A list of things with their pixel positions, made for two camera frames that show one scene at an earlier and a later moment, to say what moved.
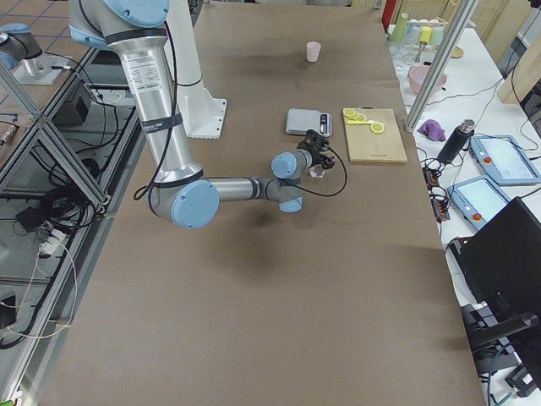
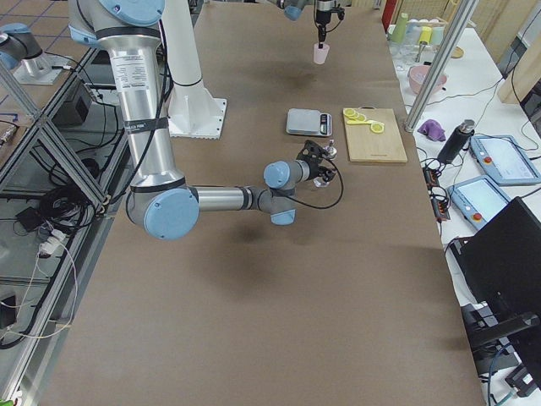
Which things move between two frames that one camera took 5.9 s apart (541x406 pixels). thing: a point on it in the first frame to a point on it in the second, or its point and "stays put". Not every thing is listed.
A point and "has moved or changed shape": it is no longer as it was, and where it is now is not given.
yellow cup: (425, 34) stays put
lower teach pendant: (478, 200) stays put
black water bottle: (456, 142) stays put
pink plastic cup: (313, 51) has moved or changed shape
